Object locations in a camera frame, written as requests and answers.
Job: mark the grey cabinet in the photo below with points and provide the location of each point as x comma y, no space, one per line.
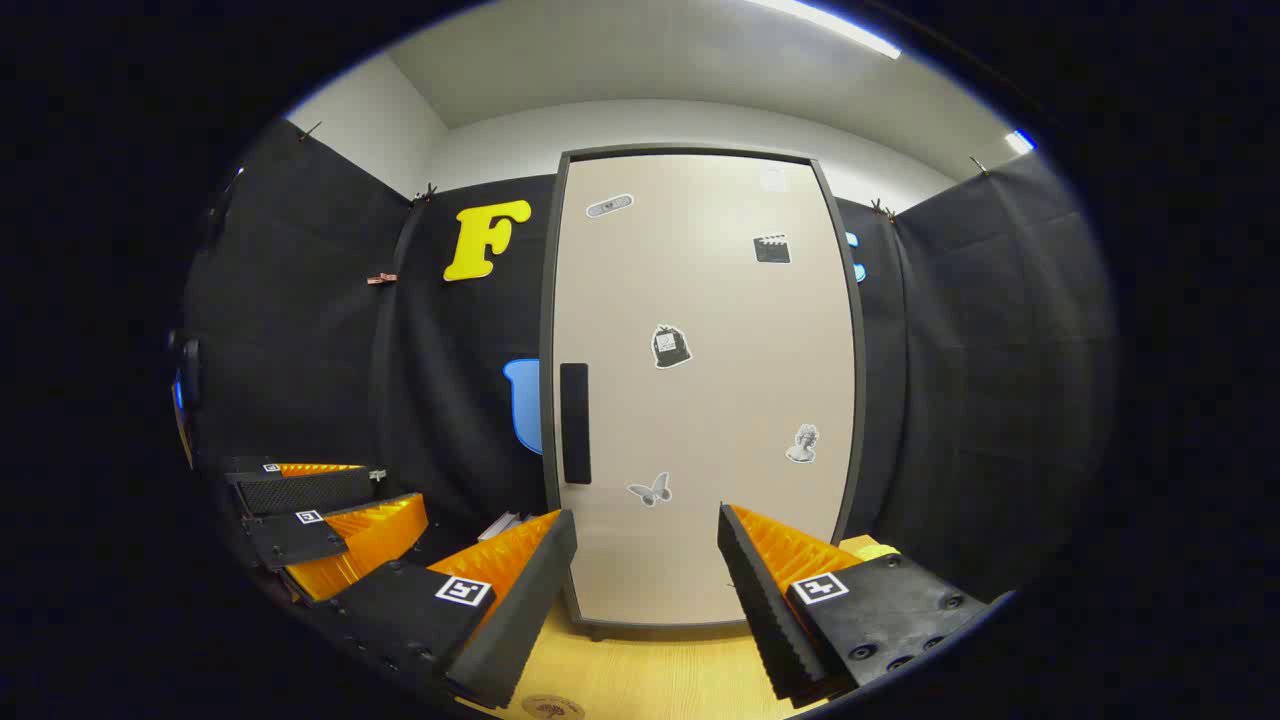
547,300

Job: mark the large ceiling light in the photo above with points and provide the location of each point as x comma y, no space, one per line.
830,25

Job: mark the small ceiling light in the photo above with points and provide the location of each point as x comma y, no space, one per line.
1020,142

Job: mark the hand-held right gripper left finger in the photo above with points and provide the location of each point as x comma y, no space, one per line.
520,620

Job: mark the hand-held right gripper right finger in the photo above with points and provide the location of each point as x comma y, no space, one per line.
765,610

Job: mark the white slat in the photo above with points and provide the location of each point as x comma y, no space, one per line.
512,520
495,527

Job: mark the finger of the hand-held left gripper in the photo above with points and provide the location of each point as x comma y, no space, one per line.
300,540
305,492

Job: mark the black backdrop cloth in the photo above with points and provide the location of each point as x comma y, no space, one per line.
300,350

